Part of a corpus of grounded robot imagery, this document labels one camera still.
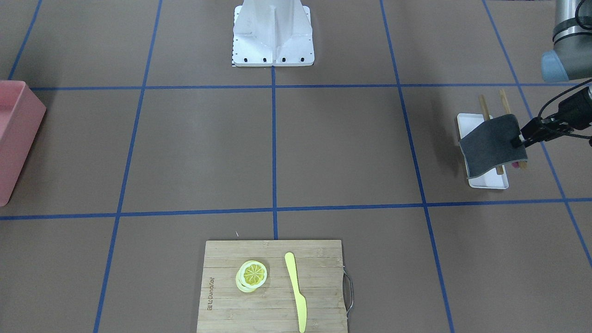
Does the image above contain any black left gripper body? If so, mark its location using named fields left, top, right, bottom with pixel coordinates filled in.
left=557, top=86, right=592, bottom=130

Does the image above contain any yellow plastic knife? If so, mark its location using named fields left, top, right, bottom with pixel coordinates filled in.
left=284, top=252, right=308, bottom=333

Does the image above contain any dark grey cloth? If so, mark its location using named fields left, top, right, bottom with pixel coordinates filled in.
left=460, top=114, right=528, bottom=179

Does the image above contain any yellow lemon slice toy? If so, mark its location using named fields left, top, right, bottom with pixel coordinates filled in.
left=235, top=260, right=268, bottom=293

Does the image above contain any wooden cutting board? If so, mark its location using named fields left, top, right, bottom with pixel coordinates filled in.
left=197, top=240, right=348, bottom=333

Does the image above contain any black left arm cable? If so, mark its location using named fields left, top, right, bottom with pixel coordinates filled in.
left=536, top=79, right=592, bottom=148

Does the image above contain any pink plastic bin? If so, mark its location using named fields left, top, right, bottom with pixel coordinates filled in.
left=0, top=80, right=47, bottom=206

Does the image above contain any white rectangular tray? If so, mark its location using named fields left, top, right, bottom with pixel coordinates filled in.
left=456, top=112, right=509, bottom=190

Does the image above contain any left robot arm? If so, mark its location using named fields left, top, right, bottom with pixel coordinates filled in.
left=511, top=0, right=592, bottom=148

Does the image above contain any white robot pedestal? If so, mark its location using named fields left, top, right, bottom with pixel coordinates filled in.
left=231, top=0, right=315, bottom=67

